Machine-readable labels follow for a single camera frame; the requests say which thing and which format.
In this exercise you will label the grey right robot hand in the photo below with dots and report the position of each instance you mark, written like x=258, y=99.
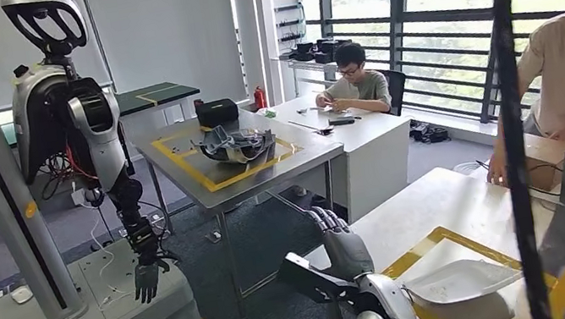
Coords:
x=345, y=250

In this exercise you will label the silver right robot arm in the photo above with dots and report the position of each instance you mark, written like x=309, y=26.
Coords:
x=389, y=294

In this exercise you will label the steel workbench yellow tape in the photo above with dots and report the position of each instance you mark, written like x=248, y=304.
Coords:
x=437, y=202

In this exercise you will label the white curved plastic part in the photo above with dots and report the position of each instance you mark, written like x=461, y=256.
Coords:
x=460, y=280

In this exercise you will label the grey black car trim part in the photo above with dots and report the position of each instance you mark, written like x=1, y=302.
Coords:
x=235, y=146

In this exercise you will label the steel table yellow tape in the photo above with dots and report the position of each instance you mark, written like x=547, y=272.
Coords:
x=311, y=159

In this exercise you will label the small black tool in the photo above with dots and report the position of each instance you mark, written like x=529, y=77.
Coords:
x=323, y=130

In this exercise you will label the black flat tool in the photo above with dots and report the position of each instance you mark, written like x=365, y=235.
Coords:
x=341, y=121

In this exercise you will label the black gear pile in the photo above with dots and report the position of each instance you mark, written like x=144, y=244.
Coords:
x=431, y=133

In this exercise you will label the green plastic bag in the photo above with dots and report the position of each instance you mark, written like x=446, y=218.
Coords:
x=268, y=113

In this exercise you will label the black office chair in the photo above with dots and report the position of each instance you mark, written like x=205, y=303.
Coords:
x=397, y=89

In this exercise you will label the red fire extinguisher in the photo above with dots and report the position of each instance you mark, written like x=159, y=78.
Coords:
x=260, y=98

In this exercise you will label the black hard case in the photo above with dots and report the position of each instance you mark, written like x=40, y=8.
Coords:
x=218, y=112

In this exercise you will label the white narrow side table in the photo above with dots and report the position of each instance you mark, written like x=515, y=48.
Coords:
x=302, y=66

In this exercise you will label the black equipment box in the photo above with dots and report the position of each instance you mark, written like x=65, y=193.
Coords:
x=333, y=49
x=304, y=51

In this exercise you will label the cardboard box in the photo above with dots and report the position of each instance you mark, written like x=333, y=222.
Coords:
x=552, y=161

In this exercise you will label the dark green topped table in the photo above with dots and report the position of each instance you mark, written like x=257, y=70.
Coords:
x=164, y=94

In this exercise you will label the grey wheeled humanoid robot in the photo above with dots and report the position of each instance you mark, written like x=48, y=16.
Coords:
x=5, y=196

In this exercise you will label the black wall power strip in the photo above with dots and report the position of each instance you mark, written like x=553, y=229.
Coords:
x=288, y=8
x=290, y=22
x=291, y=37

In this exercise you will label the black window frame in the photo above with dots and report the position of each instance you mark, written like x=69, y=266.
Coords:
x=396, y=4

